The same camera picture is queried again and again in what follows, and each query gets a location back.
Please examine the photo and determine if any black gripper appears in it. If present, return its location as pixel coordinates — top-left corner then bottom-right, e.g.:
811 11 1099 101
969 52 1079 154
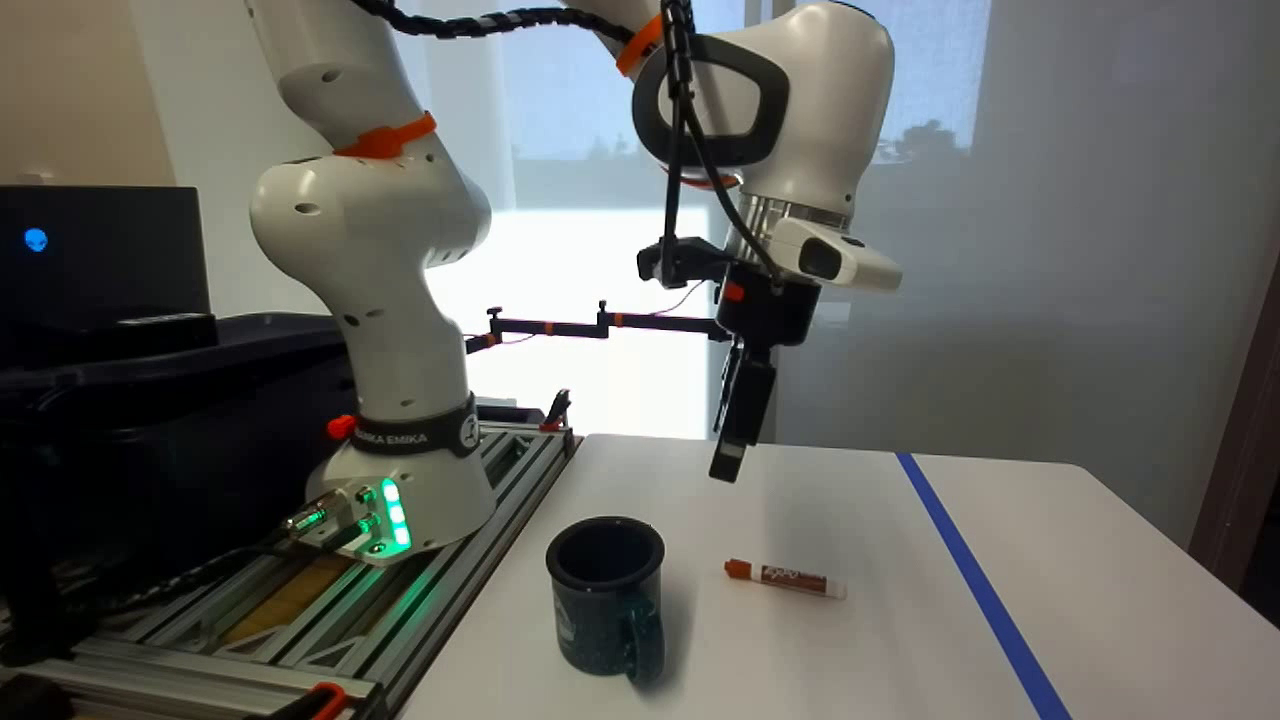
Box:
703 273 825 489

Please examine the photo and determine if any dark green speckled mug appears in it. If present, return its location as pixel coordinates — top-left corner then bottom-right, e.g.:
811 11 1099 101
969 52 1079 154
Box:
543 512 672 687

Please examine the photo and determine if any long blue tape strip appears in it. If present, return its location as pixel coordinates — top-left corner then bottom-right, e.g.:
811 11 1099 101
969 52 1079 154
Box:
894 447 1075 720

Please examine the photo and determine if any wooden board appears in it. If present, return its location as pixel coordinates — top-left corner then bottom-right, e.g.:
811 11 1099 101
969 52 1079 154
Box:
227 552 358 648

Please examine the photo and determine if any orange black clamp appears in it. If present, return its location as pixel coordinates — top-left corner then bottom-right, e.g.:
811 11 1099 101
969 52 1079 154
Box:
305 678 358 720

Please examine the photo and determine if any black equipment cart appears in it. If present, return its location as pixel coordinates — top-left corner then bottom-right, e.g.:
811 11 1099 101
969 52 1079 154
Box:
0 311 366 670

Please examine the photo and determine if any black computer monitor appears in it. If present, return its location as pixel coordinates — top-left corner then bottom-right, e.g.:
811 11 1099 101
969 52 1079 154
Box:
0 178 217 360

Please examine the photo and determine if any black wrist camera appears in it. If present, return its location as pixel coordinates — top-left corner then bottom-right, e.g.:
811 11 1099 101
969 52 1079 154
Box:
634 233 738 290

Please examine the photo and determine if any aluminium rail base frame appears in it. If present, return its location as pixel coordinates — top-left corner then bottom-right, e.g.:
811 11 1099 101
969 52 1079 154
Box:
0 390 589 720

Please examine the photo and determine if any black braided cable bundle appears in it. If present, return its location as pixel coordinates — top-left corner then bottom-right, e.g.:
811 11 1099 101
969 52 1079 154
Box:
350 0 792 273

